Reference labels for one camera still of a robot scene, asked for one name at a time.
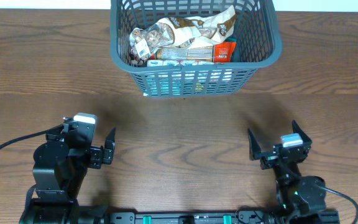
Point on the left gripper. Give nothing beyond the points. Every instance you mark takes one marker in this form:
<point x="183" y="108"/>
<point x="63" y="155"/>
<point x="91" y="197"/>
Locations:
<point x="96" y="156"/>

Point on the mint green wipes pack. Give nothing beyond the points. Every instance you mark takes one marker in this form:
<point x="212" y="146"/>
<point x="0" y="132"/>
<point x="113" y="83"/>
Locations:
<point x="162" y="85"/>

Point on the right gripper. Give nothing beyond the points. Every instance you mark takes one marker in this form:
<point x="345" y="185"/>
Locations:
<point x="277" y="156"/>

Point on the green Nescafe coffee bag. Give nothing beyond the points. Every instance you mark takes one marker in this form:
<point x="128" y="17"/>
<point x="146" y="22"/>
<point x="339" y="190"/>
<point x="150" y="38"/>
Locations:
<point x="236" y="55"/>

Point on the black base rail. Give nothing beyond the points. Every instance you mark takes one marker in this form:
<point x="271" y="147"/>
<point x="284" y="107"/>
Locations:
<point x="246" y="216"/>

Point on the orange biscuit packet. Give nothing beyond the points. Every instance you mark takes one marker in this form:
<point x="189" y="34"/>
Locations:
<point x="218" y="53"/>

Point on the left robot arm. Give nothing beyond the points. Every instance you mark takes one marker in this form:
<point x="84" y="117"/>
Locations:
<point x="61" y="164"/>

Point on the grey plastic basket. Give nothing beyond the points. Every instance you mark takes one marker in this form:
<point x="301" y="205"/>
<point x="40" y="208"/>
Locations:
<point x="256" y="30"/>

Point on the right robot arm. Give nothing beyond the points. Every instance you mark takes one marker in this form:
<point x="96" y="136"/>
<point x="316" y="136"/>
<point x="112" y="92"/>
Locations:
<point x="300" y="198"/>

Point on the PanTree snack pouch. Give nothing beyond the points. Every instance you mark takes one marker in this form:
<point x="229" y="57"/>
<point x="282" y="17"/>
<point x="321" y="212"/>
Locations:
<point x="166" y="32"/>
<point x="213" y="29"/>

